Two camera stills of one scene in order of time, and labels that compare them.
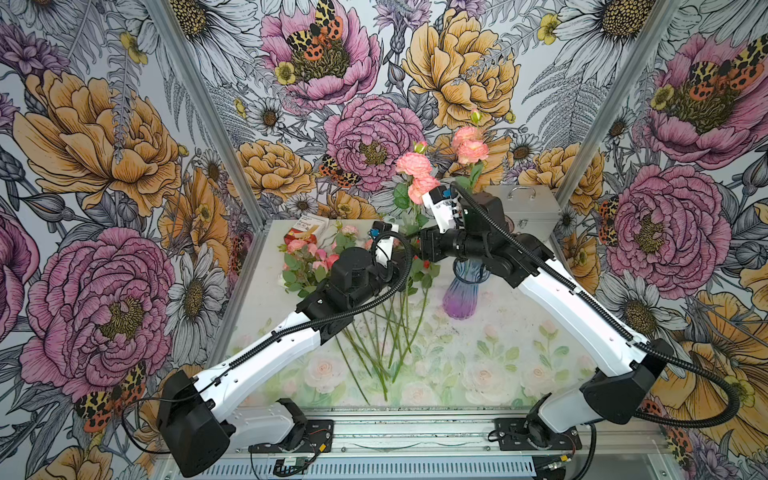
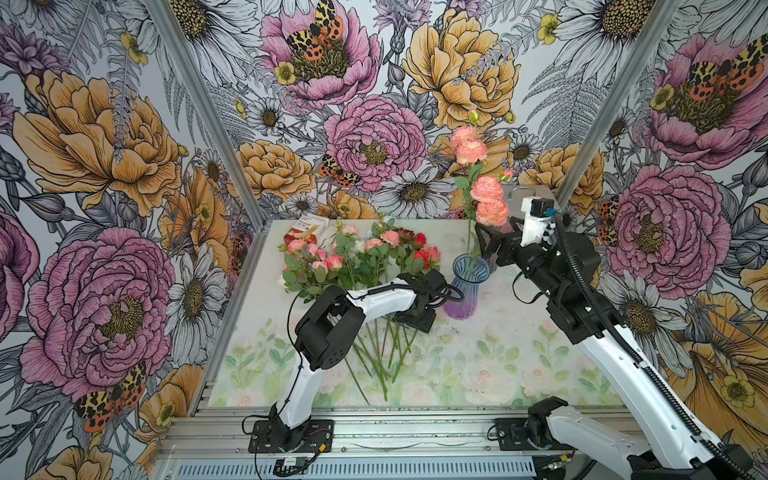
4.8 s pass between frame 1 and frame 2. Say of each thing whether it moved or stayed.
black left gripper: moved
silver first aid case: stayed
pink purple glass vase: stayed
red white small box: stayed
